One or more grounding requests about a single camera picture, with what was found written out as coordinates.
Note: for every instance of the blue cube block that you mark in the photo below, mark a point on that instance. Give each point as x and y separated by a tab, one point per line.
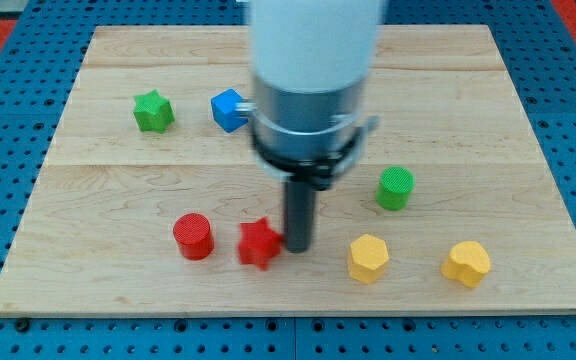
224	110

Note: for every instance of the green star block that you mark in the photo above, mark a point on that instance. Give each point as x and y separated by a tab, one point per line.
152	112

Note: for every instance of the yellow heart block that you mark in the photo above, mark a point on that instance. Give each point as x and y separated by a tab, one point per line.
467	262

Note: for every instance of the yellow hexagon block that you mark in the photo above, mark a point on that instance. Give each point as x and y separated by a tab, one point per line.
367	259

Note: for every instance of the green cylinder block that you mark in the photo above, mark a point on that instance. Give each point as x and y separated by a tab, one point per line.
394	188

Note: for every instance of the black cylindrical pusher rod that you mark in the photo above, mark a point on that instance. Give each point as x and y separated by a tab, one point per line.
299	214

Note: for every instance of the red star block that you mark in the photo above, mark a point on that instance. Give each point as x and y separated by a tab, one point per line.
259	243

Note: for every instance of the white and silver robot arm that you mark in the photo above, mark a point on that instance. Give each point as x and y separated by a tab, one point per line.
310	61

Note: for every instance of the light wooden board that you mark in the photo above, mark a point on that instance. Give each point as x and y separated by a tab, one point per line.
96	238

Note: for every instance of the red cylinder block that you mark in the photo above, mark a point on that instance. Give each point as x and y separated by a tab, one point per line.
193	235

